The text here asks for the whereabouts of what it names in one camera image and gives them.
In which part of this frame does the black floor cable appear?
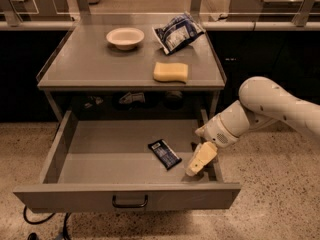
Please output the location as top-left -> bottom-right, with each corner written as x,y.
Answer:
22,205 -> 73,240

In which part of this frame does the grey counter cabinet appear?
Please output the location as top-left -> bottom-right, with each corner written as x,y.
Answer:
38,13 -> 226,113

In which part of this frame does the yellow sponge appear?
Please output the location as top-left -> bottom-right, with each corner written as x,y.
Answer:
153,62 -> 188,83

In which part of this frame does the grey background table left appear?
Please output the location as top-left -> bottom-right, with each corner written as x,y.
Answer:
0,0 -> 71,21

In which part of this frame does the grey background table right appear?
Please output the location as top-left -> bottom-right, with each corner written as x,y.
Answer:
227,0 -> 303,22

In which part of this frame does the white bowl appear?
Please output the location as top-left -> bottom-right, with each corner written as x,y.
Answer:
106,28 -> 145,51

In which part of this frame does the grey top drawer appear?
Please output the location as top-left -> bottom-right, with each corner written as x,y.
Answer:
13,111 -> 241,213

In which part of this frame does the blue white snack bag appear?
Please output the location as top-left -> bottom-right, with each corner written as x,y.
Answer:
153,12 -> 205,55

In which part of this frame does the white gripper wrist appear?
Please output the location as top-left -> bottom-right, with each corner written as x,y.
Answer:
186,115 -> 238,176

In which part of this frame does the black drawer handle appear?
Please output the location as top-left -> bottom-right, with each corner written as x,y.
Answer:
112,195 -> 149,209

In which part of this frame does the blue rxbar wrapper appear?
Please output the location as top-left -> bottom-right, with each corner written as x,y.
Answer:
148,139 -> 182,170

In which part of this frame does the grey background table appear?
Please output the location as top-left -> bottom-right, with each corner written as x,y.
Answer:
227,0 -> 303,22
0,0 -> 71,21

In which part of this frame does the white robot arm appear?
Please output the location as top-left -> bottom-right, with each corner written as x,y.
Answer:
186,76 -> 320,176

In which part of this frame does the grey horizontal rail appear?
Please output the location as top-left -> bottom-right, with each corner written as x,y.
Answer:
0,21 -> 320,31

